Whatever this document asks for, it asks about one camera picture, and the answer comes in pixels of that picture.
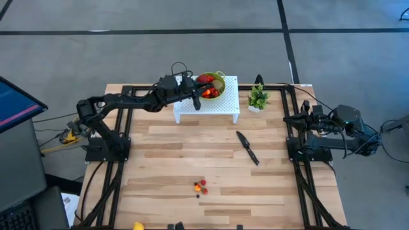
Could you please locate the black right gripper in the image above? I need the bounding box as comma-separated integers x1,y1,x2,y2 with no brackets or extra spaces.
283,100,333,135

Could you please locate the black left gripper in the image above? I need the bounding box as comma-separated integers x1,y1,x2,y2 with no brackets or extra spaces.
178,72,213,112

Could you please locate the green colander bowl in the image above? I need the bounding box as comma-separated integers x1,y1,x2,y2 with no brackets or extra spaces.
194,70,226,100

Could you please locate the white perforated shelf riser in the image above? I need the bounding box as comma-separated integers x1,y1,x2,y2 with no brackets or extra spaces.
173,75,240,125

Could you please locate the small green potted plant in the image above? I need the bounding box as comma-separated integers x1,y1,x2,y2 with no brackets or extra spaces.
247,82,271,114

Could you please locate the black kitchen knife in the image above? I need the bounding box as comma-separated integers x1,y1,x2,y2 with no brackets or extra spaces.
235,130,261,167

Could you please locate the white paper sheet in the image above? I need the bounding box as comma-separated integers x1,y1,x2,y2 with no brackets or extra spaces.
60,192,81,221

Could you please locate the computer monitor blue screen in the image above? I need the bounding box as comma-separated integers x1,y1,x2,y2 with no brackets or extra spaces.
0,75,49,134

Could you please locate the black keyboard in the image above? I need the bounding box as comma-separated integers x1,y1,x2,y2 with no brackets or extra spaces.
0,201,36,230

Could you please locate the black floor cable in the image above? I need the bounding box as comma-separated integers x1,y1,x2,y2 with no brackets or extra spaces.
379,118,409,164
33,111,79,148

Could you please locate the black aluminium table frame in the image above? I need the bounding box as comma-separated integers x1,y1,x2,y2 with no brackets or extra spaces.
72,73,351,230

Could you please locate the yellow extension cable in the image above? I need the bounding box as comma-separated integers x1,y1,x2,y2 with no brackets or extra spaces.
40,116,84,154

